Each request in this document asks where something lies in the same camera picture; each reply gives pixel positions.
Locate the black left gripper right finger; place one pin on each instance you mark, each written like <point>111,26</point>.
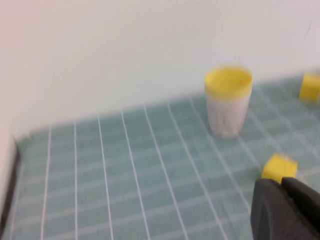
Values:
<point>306,202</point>

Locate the pink marbled cup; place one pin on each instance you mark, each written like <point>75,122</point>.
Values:
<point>227,117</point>

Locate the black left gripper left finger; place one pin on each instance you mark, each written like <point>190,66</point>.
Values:
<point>270,217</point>

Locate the yellow foam block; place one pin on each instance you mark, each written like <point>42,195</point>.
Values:
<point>280,168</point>
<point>311,87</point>

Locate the yellow marbled cup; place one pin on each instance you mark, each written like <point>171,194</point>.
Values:
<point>228,82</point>

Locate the green checked tablecloth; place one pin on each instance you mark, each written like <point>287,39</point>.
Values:
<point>140,175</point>

